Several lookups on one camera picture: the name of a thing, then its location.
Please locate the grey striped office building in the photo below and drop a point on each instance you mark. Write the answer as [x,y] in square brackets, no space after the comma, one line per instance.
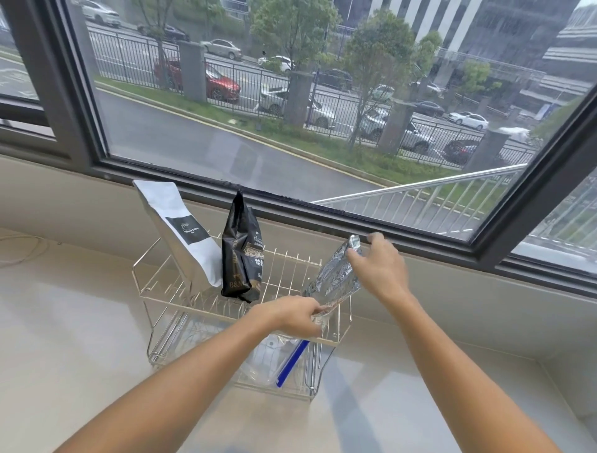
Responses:
[466,23]

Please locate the grey stone fence pillar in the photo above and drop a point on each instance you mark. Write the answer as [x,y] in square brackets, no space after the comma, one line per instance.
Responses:
[395,128]
[192,70]
[298,98]
[487,149]

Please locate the person's right hand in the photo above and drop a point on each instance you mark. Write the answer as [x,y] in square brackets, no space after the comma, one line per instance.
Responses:
[382,270]

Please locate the person's left forearm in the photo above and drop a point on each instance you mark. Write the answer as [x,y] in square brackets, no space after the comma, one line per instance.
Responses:
[177,392]

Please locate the dark grey window frame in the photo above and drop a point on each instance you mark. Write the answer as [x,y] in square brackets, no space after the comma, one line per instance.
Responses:
[70,116]

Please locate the row of parked cars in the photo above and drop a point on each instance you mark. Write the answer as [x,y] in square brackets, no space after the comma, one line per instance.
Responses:
[322,114]

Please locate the clear zip bag blue seal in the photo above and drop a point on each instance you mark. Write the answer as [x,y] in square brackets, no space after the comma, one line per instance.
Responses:
[291,364]

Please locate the steel stair handrail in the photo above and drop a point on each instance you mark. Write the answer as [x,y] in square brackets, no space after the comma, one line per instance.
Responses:
[419,186]

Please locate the red parked car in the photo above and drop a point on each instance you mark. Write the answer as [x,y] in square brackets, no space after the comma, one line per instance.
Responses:
[219,84]

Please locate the black metal street fence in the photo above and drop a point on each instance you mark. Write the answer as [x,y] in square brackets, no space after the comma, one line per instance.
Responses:
[135,60]

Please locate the person's left thumb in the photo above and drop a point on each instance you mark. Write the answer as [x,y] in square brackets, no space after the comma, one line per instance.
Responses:
[311,307]

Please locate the person's right forearm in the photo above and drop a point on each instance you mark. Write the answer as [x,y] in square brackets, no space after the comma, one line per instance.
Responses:
[461,382]

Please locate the white coffee bag black label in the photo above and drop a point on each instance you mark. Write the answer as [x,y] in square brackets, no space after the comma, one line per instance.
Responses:
[186,224]

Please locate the silver foil pouch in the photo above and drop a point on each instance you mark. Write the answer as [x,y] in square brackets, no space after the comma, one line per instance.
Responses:
[333,275]

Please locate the person's left hand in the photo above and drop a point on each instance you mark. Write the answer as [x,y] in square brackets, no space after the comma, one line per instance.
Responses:
[287,315]

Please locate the person's right thumb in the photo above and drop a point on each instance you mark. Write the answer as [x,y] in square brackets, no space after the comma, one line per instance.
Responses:
[358,265]

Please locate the green street tree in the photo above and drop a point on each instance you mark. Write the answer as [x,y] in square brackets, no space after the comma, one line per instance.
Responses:
[382,51]
[475,77]
[294,23]

